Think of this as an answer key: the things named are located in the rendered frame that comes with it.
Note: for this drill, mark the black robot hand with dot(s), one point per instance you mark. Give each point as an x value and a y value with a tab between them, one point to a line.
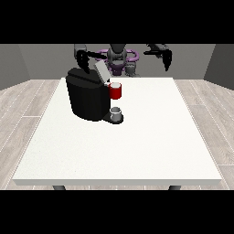
165	56
82	58

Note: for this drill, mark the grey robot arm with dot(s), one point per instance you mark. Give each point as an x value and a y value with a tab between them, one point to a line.
80	47

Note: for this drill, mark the pale grey machine lid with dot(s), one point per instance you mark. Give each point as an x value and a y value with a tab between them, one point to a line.
102	71

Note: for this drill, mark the small grey coffee pod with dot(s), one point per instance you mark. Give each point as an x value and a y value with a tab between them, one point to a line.
130	69

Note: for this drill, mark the black coffee machine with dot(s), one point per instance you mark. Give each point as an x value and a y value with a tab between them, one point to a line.
87	97

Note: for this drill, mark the red pod holder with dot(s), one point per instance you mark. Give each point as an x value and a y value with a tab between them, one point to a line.
115	93

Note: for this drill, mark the grey trunk with purple rings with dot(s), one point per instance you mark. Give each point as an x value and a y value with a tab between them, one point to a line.
117	58

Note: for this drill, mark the small grey cup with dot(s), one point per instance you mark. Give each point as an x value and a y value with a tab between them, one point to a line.
115	114

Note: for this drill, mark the dark table leg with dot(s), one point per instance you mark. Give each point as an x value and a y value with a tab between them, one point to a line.
59	187
175	187

